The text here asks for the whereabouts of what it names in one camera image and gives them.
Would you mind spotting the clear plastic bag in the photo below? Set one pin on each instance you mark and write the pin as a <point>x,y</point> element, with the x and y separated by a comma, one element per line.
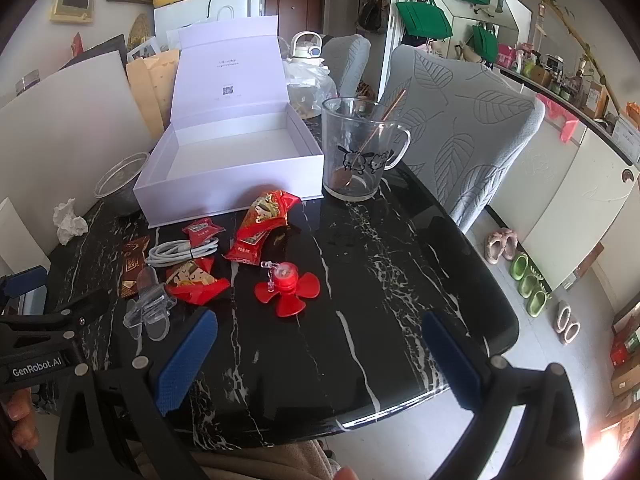
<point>310,85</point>

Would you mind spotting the brown handbag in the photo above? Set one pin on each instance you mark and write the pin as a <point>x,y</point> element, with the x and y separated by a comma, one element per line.
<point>372,10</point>

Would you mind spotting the clear plastic wrapper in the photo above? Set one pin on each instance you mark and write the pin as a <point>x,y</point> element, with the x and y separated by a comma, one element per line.
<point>147,310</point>

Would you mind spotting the red snack packet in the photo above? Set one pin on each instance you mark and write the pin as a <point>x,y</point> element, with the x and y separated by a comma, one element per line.
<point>195,285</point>
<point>267,210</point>

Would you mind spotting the copper spoon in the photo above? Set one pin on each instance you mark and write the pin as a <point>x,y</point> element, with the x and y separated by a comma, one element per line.
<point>386,114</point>

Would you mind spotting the white slipper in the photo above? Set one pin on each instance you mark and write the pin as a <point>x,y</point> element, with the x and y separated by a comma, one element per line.
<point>563,316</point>
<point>571,332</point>

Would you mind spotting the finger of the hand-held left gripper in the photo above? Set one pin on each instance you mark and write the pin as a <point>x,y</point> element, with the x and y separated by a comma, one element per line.
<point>25,284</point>
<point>60,317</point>

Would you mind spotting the brown packet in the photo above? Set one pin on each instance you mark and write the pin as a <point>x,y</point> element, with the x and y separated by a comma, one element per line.
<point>134,265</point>

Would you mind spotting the white gift box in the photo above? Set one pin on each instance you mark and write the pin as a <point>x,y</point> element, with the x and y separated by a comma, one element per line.
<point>235,150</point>

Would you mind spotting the brown door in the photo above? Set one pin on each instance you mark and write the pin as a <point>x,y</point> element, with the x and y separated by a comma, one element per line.
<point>295,5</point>

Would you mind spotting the green tote bag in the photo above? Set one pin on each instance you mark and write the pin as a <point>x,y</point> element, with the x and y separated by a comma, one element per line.
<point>422,20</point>

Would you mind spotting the green slipper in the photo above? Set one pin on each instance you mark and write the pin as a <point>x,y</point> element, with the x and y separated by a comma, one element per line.
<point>527,285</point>
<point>538,302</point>
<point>519,266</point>

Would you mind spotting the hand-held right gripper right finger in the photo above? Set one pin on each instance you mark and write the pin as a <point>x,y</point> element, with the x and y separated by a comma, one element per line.
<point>450,365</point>

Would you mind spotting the large red ketchup packet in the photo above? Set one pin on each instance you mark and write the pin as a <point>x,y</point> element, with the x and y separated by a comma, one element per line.
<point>245,251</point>

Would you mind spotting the pink plastic bag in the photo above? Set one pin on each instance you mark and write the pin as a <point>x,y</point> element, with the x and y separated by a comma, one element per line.
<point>560,112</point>

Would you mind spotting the crumpled white tissue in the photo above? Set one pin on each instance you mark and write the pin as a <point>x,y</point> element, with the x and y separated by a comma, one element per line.
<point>67,220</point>

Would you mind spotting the metal bowl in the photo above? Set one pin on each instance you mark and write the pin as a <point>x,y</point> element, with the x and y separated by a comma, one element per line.
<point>117,195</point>

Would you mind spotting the small white board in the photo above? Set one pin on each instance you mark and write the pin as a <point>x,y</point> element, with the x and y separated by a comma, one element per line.
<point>15,240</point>

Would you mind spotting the white water bottle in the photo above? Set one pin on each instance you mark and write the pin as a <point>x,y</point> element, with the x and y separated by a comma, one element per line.
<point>306,50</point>

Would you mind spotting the white cabinet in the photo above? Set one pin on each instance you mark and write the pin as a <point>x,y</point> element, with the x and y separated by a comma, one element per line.
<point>565,195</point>

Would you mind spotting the black framed board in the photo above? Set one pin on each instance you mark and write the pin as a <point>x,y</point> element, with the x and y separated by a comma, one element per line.
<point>95,50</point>

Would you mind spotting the large white board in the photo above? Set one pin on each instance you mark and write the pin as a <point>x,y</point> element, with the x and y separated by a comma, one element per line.
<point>75,125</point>

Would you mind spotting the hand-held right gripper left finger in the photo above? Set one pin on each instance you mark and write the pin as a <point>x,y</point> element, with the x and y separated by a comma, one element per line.
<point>184,365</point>

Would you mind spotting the grey leaf-pattern chair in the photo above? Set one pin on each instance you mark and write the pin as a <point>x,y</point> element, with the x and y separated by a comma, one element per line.
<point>350,60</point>
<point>465,125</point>

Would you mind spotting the manila envelopes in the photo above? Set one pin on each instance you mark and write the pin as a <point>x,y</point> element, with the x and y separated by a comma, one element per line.
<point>150,90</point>

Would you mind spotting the person's left hand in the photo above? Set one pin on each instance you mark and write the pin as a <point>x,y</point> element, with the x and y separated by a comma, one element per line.
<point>20,420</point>

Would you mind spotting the bamboo stick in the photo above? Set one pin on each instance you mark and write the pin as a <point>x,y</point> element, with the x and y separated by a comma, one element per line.
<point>565,15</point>

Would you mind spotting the pink slipper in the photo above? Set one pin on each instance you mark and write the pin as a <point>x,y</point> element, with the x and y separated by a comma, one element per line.
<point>509,242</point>
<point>494,249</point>

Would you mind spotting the red plastic fan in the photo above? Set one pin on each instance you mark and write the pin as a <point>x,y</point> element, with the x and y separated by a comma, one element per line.
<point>286,301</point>

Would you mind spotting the small red ketchup packet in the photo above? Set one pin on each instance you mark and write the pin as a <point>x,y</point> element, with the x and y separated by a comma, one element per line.
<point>202,230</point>

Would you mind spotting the golden ornament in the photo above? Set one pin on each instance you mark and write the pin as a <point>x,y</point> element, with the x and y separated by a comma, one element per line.
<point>139,32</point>

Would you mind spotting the glass mug with dog print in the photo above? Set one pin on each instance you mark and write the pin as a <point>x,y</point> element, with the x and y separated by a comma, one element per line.
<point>350,130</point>

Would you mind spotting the yellow framed picture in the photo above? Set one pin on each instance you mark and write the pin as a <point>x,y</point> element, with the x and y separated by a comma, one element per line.
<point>72,0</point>

